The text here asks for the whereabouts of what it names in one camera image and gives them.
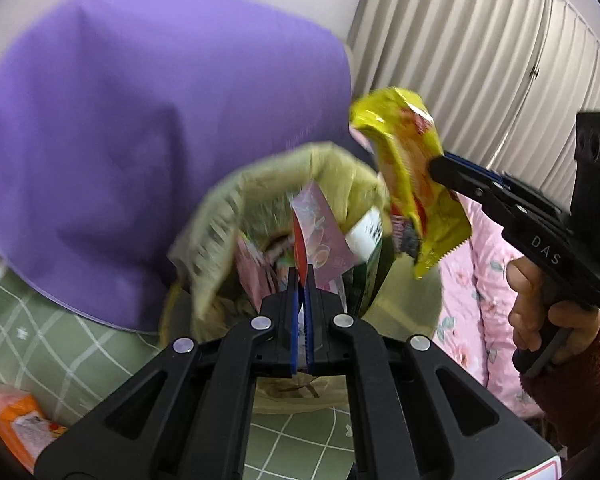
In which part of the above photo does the person's right forearm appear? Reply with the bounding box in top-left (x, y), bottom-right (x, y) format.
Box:
top-left (520, 312), bottom-right (600, 461)

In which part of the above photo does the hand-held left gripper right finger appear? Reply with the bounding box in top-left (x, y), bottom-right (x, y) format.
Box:
top-left (305, 264), bottom-right (561, 480)

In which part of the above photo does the white green packet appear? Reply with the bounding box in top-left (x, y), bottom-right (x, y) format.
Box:
top-left (345, 205), bottom-right (396, 311)

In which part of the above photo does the yellow snack packet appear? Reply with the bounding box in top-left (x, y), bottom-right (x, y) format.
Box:
top-left (349, 86), bottom-right (473, 281)

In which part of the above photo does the orange snack packet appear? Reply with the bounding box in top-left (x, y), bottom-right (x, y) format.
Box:
top-left (0, 382), bottom-right (68, 473)

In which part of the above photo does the person's right hand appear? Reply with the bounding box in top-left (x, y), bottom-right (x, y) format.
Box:
top-left (506, 257), bottom-right (600, 353)

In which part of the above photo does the pink yellow candy packet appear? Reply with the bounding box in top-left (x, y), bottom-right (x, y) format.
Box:
top-left (235, 232), bottom-right (281, 311)

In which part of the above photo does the pink floral blanket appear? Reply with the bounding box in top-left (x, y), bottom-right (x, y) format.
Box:
top-left (432, 195), bottom-right (546, 421)

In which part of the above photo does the beige pleated curtain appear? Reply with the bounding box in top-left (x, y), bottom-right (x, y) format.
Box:
top-left (347, 0), bottom-right (600, 196)

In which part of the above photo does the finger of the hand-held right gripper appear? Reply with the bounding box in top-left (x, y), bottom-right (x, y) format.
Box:
top-left (444, 152), bottom-right (573, 216)
top-left (428, 155), bottom-right (531, 231)

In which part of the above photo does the pink printed snack packet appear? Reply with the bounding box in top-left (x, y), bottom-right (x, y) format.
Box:
top-left (289, 181), bottom-right (358, 281)

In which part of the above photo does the bin with yellow bag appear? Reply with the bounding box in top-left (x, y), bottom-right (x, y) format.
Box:
top-left (160, 141), bottom-right (443, 416)

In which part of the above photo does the purple cloth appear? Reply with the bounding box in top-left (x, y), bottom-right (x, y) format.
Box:
top-left (0, 0), bottom-right (376, 333)

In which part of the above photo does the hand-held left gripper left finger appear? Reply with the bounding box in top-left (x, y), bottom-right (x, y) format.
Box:
top-left (34, 267), bottom-right (301, 480)

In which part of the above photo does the green checked tablecloth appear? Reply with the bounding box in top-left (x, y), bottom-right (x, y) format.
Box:
top-left (0, 265), bottom-right (361, 480)

